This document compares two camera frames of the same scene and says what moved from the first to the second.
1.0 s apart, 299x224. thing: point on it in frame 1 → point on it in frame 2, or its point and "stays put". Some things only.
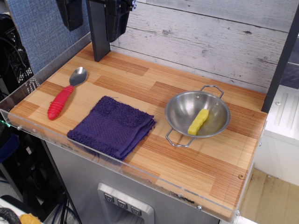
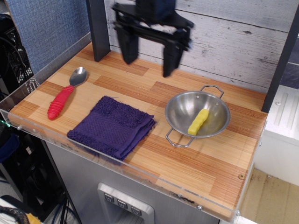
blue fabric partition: x=43 y=31 stays put
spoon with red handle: x=78 y=76 stays put
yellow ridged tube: x=198 y=121 stays put
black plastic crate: x=16 y=75 stays put
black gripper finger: x=71 y=11 → x=128 y=40
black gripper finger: x=117 y=14 → x=174 y=49
